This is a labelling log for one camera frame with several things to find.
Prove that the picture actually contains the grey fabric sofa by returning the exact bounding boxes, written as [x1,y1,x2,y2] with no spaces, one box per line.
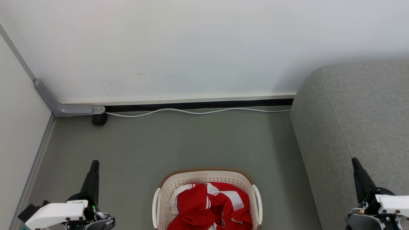
[290,61,409,230]

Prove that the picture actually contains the grey metal partition foot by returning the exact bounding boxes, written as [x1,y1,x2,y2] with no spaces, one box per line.
[35,78,106,116]

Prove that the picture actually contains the black caster wheel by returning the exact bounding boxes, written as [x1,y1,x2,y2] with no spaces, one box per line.
[92,113,108,126]

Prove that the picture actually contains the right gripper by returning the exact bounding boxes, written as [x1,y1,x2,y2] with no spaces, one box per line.
[351,157,396,214]

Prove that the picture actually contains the dark baseboard strip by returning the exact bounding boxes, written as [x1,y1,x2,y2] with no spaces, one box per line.
[104,99,294,112]

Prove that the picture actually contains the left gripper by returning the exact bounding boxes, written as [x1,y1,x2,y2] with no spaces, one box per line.
[66,160,100,221]

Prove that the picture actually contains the white floor cable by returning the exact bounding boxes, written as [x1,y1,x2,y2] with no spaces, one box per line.
[105,108,291,118]

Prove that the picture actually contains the cream perforated laundry basket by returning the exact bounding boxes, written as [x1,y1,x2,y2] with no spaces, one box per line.
[152,167,263,230]

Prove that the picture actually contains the red and white shirt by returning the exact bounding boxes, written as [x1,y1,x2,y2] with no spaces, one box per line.
[167,182,253,230]

